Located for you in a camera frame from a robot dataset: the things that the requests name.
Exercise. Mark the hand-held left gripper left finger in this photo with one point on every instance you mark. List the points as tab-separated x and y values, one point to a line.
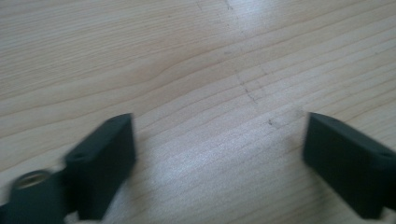
99	168

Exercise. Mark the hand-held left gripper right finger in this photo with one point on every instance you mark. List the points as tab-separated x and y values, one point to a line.
348	168

